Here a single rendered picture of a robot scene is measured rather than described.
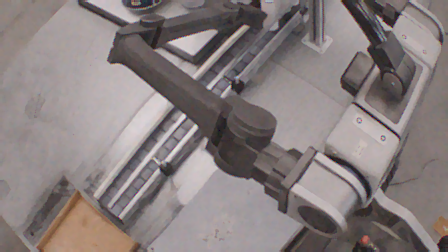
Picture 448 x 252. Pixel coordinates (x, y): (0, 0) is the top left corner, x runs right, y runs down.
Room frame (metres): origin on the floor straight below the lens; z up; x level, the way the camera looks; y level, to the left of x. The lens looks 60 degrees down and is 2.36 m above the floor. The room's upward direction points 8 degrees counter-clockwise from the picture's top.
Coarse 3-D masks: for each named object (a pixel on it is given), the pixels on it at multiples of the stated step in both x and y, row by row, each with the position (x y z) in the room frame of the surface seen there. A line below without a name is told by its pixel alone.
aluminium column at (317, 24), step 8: (312, 0) 1.13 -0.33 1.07; (320, 0) 1.11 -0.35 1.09; (312, 8) 1.13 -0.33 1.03; (320, 8) 1.11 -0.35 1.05; (312, 16) 1.13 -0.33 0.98; (320, 16) 1.11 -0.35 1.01; (312, 24) 1.13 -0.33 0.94; (320, 24) 1.11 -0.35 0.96; (312, 32) 1.13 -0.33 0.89; (320, 32) 1.11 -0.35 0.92; (312, 40) 1.13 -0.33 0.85; (320, 40) 1.11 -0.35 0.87
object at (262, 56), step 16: (288, 32) 1.18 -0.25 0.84; (272, 48) 1.10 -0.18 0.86; (256, 64) 1.04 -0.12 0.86; (224, 96) 0.94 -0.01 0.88; (192, 128) 0.85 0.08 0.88; (192, 144) 0.83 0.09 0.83; (128, 160) 0.78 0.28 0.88; (176, 160) 0.78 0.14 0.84; (160, 176) 0.73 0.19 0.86; (144, 192) 0.68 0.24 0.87; (128, 208) 0.63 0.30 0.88
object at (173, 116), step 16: (288, 16) 1.22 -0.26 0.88; (256, 32) 1.16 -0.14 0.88; (272, 32) 1.15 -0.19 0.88; (240, 48) 1.10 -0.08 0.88; (256, 48) 1.09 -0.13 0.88; (224, 64) 1.05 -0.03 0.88; (240, 64) 1.04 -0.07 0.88; (208, 80) 1.00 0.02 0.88; (176, 112) 0.91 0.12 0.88; (160, 128) 0.87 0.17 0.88; (144, 144) 0.82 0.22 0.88; (176, 144) 0.81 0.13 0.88; (160, 160) 0.77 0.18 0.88; (128, 176) 0.73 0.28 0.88; (144, 176) 0.72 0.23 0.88; (112, 192) 0.68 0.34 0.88; (128, 192) 0.68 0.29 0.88
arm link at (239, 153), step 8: (224, 136) 0.50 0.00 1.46; (232, 136) 0.49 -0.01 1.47; (224, 144) 0.48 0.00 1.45; (232, 144) 0.48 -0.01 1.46; (240, 144) 0.47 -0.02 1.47; (248, 144) 0.46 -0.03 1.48; (256, 144) 0.47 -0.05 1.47; (264, 144) 0.47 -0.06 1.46; (224, 152) 0.47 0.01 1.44; (232, 152) 0.47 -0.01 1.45; (240, 152) 0.46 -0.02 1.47; (248, 152) 0.45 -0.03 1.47; (256, 152) 0.45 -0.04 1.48; (224, 160) 0.46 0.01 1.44; (232, 160) 0.46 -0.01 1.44; (240, 160) 0.45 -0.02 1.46; (248, 160) 0.44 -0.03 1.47; (240, 168) 0.44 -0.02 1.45; (248, 168) 0.43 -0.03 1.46; (248, 176) 0.42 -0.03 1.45
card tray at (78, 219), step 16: (64, 208) 0.64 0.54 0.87; (80, 208) 0.65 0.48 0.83; (64, 224) 0.60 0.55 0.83; (80, 224) 0.60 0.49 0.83; (96, 224) 0.60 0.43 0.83; (112, 224) 0.60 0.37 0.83; (48, 240) 0.54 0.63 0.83; (64, 240) 0.54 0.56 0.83; (80, 240) 0.54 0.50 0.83; (96, 240) 0.54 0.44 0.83; (112, 240) 0.54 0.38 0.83; (128, 240) 0.54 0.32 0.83
